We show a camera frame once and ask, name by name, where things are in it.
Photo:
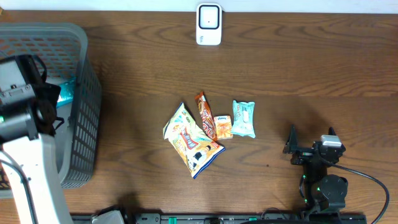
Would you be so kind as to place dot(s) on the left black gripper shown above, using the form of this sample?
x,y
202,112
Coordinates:
x,y
51,94

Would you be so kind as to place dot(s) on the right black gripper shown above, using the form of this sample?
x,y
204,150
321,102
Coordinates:
x,y
303,155

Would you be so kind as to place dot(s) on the mint green wipes packet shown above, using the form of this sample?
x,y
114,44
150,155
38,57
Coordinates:
x,y
243,119

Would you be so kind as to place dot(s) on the small orange tissue box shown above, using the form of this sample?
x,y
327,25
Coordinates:
x,y
223,127

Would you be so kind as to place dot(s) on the orange red snack bar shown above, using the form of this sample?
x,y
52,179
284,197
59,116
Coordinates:
x,y
207,119

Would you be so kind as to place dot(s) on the large snack chip bag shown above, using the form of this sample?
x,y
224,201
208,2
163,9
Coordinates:
x,y
195,148

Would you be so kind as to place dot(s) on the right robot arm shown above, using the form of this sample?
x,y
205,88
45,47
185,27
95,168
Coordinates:
x,y
324,194

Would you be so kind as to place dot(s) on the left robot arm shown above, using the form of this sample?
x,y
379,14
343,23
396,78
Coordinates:
x,y
28,112

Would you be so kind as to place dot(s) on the white barcode scanner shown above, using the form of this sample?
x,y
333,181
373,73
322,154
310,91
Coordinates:
x,y
209,24

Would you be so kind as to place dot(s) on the teal mouthwash bottle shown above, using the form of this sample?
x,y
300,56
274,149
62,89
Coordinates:
x,y
66,93

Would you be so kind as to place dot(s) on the grey plastic basket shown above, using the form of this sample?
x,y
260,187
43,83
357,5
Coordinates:
x,y
63,49

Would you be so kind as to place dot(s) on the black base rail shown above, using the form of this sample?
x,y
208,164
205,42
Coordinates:
x,y
271,215

